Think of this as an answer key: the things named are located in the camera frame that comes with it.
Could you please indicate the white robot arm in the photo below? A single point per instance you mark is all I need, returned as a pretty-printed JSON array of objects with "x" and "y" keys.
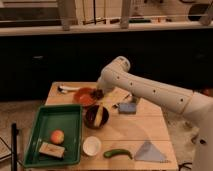
[{"x": 193, "y": 106}]

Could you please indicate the red yellow apple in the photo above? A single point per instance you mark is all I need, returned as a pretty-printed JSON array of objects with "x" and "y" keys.
[{"x": 57, "y": 137}]

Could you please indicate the blue sponge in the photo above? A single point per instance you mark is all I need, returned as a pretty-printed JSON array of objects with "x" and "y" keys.
[{"x": 127, "y": 108}]

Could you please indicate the black metal stand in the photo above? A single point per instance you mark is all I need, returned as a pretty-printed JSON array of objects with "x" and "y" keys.
[{"x": 14, "y": 156}]

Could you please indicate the red bowl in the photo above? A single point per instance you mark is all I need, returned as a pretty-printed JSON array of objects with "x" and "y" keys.
[{"x": 83, "y": 97}]

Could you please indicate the green plastic tray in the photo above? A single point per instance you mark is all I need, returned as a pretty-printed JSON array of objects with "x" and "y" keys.
[{"x": 67, "y": 118}]

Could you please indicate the dark purple grapes bunch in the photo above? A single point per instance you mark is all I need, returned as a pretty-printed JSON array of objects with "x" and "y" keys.
[{"x": 97, "y": 94}]

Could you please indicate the yellow corn cob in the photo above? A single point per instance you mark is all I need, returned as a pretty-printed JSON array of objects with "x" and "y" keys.
[{"x": 99, "y": 115}]

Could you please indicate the grey triangular cloth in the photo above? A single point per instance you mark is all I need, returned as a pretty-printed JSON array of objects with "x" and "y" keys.
[{"x": 150, "y": 153}]

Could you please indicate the small white bowl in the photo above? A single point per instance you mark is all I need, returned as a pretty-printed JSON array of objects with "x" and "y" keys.
[{"x": 91, "y": 146}]

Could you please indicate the tan sponge block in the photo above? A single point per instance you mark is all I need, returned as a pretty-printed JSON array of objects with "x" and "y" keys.
[{"x": 52, "y": 150}]

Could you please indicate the white handled utensil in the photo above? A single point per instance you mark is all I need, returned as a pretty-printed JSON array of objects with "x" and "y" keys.
[{"x": 66, "y": 89}]

